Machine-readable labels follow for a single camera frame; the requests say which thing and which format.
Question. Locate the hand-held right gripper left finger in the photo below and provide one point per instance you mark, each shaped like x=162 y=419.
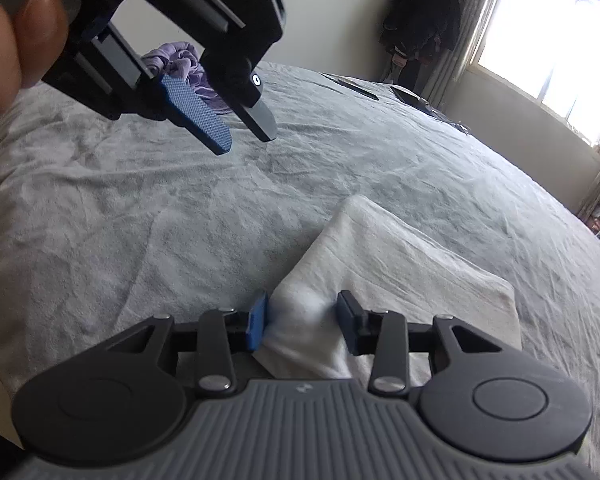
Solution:
x=257 y=322

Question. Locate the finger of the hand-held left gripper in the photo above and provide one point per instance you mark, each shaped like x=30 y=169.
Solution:
x=200 y=115
x=245 y=95

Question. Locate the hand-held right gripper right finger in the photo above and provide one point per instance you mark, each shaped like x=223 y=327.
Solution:
x=345 y=320

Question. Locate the white t-shirt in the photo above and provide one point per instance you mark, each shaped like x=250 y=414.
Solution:
x=405 y=270

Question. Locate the dark hanging clothes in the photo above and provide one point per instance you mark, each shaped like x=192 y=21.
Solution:
x=420 y=10

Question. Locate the person's left hand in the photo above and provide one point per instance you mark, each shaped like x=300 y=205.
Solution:
x=0 y=60

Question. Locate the purple garment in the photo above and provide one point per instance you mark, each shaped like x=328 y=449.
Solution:
x=185 y=57

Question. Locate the black remote control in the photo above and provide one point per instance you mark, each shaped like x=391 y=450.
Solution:
x=352 y=87

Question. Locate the bed with grey sheet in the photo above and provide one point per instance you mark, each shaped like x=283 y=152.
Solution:
x=130 y=200

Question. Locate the black tablet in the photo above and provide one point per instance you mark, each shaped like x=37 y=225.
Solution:
x=412 y=96

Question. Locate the window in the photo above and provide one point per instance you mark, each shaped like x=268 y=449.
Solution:
x=555 y=50

